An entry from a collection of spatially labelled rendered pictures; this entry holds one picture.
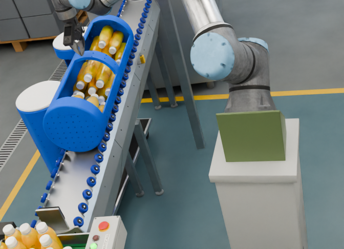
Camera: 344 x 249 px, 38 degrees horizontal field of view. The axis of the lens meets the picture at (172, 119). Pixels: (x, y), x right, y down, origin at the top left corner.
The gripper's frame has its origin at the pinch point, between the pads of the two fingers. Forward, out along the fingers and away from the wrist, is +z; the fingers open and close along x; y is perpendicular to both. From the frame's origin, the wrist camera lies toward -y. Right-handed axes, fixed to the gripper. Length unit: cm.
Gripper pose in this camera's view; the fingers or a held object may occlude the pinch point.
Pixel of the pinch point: (81, 54)
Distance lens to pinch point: 254.7
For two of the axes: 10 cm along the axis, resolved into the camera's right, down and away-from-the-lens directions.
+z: 2.3, 7.8, 5.9
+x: -9.7, 1.2, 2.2
